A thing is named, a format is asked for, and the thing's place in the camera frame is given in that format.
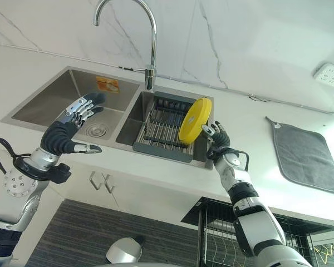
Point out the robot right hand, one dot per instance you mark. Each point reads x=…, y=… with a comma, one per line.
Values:
x=221, y=140

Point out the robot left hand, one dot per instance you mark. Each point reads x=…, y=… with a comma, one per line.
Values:
x=61, y=136

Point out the yellow round plate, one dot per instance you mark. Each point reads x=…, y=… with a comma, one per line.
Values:
x=195, y=120

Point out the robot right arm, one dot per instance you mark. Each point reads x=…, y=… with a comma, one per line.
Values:
x=253, y=211

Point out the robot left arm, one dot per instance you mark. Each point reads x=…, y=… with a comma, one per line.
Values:
x=22, y=178

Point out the open dishwasher with rack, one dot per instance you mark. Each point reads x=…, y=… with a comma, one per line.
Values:
x=267, y=236

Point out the round sink drain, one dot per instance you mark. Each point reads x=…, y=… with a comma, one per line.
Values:
x=96, y=129

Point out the stainless steel double sink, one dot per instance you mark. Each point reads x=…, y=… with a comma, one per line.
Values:
x=100, y=116

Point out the grey dish drying rack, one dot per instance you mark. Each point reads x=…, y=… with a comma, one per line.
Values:
x=167, y=125

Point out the orange sticker label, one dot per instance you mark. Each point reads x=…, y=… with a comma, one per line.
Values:
x=108, y=84

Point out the grey microfibre cloth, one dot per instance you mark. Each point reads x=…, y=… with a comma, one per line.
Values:
x=306, y=155

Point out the chrome gooseneck faucet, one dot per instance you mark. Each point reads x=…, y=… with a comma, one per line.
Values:
x=150, y=41

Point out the white power strip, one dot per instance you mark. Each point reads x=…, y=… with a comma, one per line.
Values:
x=330, y=76

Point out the robot silver leg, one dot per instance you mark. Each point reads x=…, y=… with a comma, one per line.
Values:
x=125, y=251

